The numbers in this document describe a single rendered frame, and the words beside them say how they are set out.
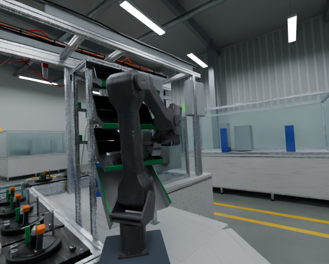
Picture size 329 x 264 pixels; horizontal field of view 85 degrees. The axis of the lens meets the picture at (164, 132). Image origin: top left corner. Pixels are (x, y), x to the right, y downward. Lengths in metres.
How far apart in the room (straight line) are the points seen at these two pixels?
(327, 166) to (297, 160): 0.40
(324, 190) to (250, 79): 5.97
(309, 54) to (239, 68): 2.51
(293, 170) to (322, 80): 5.33
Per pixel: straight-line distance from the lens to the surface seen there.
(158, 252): 0.46
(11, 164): 9.42
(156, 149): 0.79
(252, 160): 4.17
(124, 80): 0.40
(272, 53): 9.27
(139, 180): 0.41
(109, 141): 0.97
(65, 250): 0.73
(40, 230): 0.66
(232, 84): 9.24
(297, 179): 4.17
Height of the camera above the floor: 1.30
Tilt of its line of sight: 3 degrees up
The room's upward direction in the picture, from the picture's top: 3 degrees counter-clockwise
